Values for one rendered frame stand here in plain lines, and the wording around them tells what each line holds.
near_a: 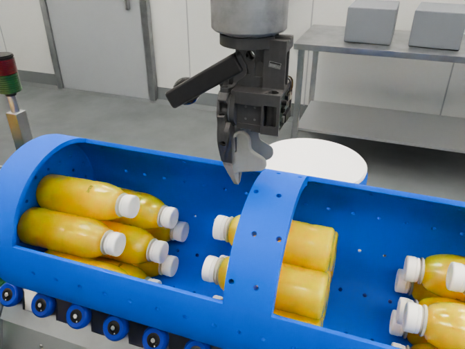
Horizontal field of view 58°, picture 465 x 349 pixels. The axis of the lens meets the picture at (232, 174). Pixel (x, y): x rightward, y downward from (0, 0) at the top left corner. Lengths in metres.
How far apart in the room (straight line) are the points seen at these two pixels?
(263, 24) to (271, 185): 0.22
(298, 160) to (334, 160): 0.09
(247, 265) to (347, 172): 0.57
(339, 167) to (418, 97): 2.89
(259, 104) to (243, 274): 0.21
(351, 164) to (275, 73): 0.62
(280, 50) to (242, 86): 0.07
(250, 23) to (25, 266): 0.49
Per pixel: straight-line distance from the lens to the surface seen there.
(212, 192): 0.81
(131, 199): 0.72
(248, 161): 0.57
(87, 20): 4.73
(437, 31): 3.04
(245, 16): 0.49
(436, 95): 3.93
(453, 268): 0.64
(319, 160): 1.10
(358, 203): 0.74
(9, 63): 1.29
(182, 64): 4.32
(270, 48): 0.51
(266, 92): 0.52
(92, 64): 4.84
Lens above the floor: 1.54
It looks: 30 degrees down
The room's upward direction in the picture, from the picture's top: straight up
